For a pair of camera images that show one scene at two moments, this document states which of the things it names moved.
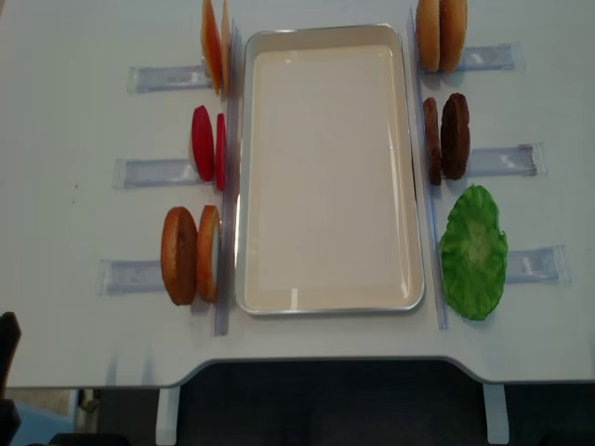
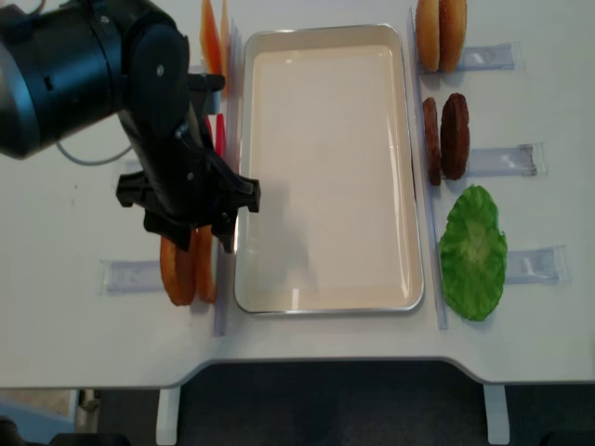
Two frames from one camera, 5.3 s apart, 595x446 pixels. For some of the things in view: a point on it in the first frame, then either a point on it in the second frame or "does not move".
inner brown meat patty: [433, 140] does not move
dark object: [10, 335] to [9, 435]
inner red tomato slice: [220, 153] does not move
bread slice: [208, 253] does not move
